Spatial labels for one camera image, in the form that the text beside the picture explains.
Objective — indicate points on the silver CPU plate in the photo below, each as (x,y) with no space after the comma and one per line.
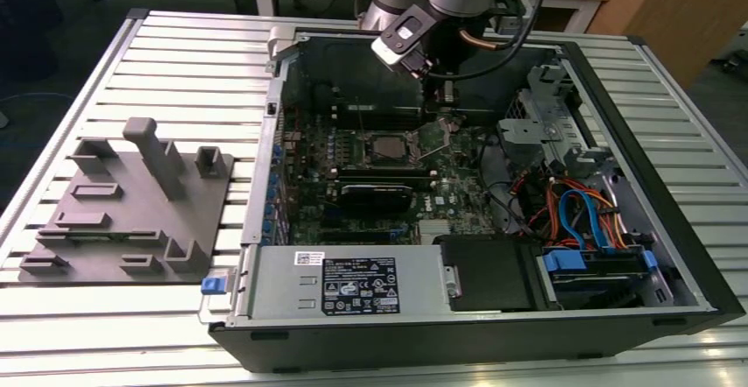
(389,147)

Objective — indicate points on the black CPU socket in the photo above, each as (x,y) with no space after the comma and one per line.
(367,152)

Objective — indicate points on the black expansion slot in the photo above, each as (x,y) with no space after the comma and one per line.
(362,231)
(350,239)

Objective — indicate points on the RAM stick with white label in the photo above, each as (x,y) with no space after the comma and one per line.
(359,107)

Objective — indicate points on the metal drive cage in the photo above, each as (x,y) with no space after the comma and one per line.
(526,131)

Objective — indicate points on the black RAM stick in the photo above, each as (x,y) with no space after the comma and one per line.
(386,170)
(386,178)

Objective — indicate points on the green motherboard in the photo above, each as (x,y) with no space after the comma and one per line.
(461,194)

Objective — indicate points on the black graphics card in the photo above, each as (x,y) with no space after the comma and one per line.
(374,201)

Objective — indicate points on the wooden cabinet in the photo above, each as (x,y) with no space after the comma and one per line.
(672,10)

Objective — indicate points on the silver chipset heatsink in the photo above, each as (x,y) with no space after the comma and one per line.
(433,226)

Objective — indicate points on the hard disk in blue carrier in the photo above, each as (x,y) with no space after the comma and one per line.
(564,262)

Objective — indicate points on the black power supply label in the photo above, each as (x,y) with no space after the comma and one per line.
(359,286)

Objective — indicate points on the silver power supply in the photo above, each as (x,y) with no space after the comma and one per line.
(274,286)

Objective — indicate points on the grey parts rack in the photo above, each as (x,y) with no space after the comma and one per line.
(146,220)

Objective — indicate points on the blue case latch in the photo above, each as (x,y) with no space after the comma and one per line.
(211,286)

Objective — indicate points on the black open PC case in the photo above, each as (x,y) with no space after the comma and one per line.
(409,352)

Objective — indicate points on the black chair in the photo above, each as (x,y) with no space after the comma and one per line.
(29,32)

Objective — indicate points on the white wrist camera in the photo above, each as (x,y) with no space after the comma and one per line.
(397,41)

